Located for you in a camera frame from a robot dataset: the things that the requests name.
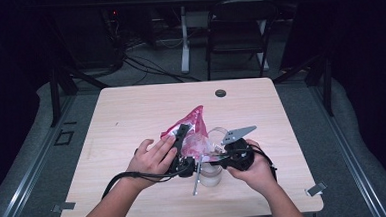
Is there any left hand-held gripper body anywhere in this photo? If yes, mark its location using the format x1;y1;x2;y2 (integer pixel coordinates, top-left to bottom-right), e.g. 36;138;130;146
167;152;206;198

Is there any aluminium floor rail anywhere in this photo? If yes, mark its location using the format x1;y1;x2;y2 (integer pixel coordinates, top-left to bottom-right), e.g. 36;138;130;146
308;77;386;217
0;94;83;217

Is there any black tape square outline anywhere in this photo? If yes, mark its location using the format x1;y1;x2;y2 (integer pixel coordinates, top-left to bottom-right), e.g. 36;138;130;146
52;129;76;147

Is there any black folding chair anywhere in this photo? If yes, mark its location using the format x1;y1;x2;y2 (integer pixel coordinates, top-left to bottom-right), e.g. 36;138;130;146
202;0;282;82

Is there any person's right hand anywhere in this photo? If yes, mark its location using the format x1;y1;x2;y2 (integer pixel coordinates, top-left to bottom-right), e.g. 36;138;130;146
225;137;278;198

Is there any grey tape piece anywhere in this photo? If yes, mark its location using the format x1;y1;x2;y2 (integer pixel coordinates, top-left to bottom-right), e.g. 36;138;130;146
304;181;329;198
51;201;77;214

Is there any black computer tower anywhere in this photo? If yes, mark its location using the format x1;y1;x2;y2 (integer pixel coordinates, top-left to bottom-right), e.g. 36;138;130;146
55;5;127;72

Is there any black metal stand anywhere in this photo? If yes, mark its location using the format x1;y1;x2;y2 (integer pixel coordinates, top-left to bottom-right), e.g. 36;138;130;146
47;61;113;128
271;53;336;120

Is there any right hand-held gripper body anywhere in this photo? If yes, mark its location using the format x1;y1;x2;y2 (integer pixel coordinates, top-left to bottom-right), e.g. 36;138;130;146
219;124;260;173

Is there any black floor cable bundle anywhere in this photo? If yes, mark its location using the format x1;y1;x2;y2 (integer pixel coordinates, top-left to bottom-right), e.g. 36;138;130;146
122;51;202;87

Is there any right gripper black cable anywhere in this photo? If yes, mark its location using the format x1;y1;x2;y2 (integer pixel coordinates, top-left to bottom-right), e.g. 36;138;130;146
247;142;279;184

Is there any person's left hand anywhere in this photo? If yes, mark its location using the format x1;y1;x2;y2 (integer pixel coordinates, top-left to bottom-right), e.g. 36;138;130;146
123;134;181;190

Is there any red and white plastic bag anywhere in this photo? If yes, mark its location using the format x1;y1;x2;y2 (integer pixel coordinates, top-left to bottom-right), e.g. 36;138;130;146
158;103;220;166

